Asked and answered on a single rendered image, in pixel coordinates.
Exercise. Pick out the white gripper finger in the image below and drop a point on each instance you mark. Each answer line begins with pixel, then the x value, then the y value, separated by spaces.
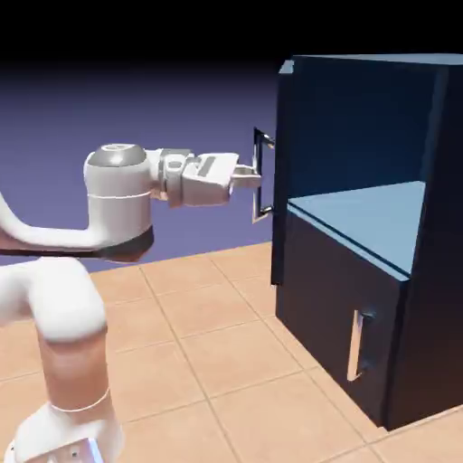
pixel 246 181
pixel 243 169

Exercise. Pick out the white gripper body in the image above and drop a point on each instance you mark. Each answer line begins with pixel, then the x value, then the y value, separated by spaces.
pixel 208 181

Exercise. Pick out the dark blue hinged cabinet door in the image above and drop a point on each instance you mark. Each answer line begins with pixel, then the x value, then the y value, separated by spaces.
pixel 281 173

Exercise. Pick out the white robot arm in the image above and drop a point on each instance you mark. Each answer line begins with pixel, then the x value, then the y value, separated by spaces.
pixel 115 191

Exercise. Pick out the dark blue cabinet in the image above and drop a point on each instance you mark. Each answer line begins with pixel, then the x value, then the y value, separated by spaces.
pixel 383 235

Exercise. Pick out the dark blue closed cabinet door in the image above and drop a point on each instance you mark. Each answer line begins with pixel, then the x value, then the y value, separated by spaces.
pixel 336 307

